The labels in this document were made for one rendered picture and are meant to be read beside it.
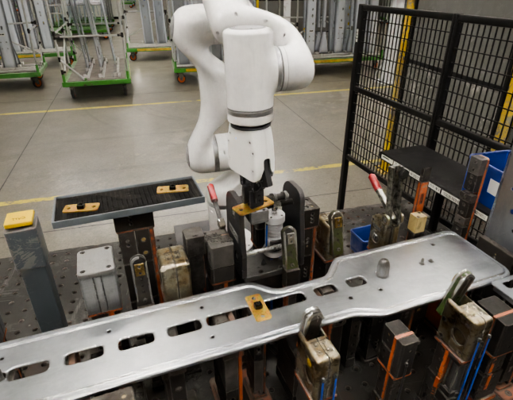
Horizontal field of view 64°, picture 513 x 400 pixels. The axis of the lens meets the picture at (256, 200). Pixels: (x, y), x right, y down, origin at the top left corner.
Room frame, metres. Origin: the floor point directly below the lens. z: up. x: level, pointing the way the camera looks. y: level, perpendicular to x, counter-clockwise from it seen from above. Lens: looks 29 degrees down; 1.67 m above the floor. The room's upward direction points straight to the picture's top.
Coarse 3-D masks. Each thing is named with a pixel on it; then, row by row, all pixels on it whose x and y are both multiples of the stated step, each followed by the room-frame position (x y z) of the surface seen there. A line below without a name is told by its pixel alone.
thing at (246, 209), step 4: (264, 196) 0.77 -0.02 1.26; (264, 200) 0.75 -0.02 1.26; (268, 200) 0.75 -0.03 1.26; (240, 204) 0.74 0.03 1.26; (244, 204) 0.74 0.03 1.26; (248, 204) 0.73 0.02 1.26; (264, 204) 0.73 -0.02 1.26; (268, 204) 0.73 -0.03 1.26; (272, 204) 0.74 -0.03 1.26; (232, 208) 0.72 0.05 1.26; (236, 208) 0.72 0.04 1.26; (240, 208) 0.72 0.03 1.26; (244, 208) 0.72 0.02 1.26; (248, 208) 0.72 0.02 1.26; (256, 208) 0.72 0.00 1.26; (260, 208) 0.72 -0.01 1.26; (236, 212) 0.71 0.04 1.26; (240, 212) 0.70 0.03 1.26; (244, 212) 0.70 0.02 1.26; (248, 212) 0.70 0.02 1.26; (252, 212) 0.71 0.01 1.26
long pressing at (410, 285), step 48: (432, 240) 0.98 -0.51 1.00; (240, 288) 0.77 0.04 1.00; (288, 288) 0.77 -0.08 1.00; (336, 288) 0.78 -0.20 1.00; (384, 288) 0.77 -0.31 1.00; (432, 288) 0.77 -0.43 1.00; (48, 336) 0.62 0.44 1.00; (96, 336) 0.62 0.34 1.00; (192, 336) 0.62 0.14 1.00; (240, 336) 0.62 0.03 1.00; (288, 336) 0.63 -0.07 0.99; (0, 384) 0.51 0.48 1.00; (48, 384) 0.51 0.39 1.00; (96, 384) 0.51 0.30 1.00
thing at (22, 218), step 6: (30, 210) 0.88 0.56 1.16; (6, 216) 0.85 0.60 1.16; (12, 216) 0.85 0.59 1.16; (18, 216) 0.85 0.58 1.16; (24, 216) 0.85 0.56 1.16; (30, 216) 0.85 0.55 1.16; (6, 222) 0.82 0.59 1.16; (12, 222) 0.82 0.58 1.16; (18, 222) 0.82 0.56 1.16; (24, 222) 0.82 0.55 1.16; (30, 222) 0.83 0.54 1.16; (6, 228) 0.81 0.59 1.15
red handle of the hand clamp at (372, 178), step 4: (368, 176) 1.11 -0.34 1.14; (372, 176) 1.10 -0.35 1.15; (372, 180) 1.10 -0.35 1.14; (376, 180) 1.09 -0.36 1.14; (372, 184) 1.09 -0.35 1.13; (376, 184) 1.08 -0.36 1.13; (376, 188) 1.07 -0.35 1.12; (380, 188) 1.08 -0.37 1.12; (376, 192) 1.07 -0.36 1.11; (380, 192) 1.06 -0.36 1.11; (380, 196) 1.05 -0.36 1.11; (384, 196) 1.05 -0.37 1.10; (380, 200) 1.05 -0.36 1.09; (384, 200) 1.04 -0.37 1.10; (384, 204) 1.03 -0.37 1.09; (384, 208) 1.03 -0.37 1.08; (392, 212) 1.01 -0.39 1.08; (392, 216) 1.00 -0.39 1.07; (392, 220) 0.99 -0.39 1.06
